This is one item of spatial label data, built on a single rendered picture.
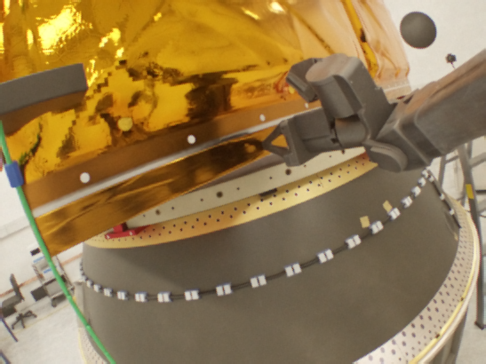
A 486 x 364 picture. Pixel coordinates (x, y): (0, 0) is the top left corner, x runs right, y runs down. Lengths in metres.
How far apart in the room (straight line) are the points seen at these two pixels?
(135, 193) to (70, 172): 0.08
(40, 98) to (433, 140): 0.35
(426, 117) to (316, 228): 0.45
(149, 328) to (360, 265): 0.56
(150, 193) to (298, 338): 0.47
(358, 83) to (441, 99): 0.10
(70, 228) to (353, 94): 0.34
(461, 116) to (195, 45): 0.32
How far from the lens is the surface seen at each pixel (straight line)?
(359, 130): 0.35
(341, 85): 0.31
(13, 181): 0.28
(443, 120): 0.25
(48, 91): 0.27
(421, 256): 0.83
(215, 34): 0.42
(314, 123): 0.37
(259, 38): 0.47
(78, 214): 0.32
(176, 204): 0.62
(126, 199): 0.33
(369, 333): 0.71
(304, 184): 0.66
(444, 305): 0.88
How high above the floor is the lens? 1.81
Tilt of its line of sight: 11 degrees down
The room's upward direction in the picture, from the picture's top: 18 degrees counter-clockwise
